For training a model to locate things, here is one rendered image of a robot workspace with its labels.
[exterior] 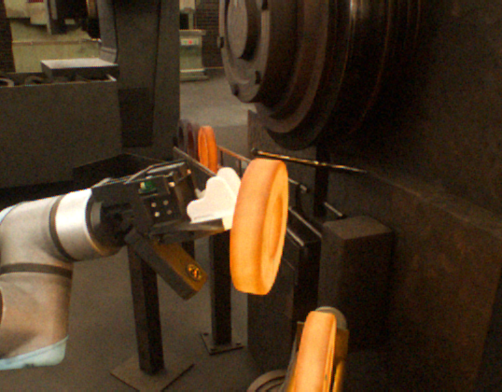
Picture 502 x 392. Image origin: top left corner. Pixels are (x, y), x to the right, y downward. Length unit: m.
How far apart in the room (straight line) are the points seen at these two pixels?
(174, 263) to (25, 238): 0.19
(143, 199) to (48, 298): 0.18
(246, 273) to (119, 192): 0.19
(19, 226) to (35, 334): 0.14
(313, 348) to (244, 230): 0.18
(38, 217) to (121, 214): 0.11
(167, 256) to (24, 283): 0.18
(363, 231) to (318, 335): 0.27
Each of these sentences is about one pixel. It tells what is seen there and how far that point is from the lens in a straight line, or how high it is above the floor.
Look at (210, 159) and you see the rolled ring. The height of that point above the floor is 0.68.
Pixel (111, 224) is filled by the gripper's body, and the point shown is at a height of 0.89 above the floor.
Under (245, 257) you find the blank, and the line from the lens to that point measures 0.49.
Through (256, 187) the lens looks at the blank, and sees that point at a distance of 0.49.
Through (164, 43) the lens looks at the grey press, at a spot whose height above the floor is 0.93.
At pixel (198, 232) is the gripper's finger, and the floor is 0.91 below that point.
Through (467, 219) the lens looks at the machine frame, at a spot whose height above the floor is 0.87.
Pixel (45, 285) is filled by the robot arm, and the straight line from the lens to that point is 0.65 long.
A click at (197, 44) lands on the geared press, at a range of 9.19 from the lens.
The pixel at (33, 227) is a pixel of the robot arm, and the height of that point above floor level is 0.88.
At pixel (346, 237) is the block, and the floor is 0.80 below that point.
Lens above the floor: 1.13
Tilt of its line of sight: 21 degrees down
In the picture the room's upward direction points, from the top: straight up
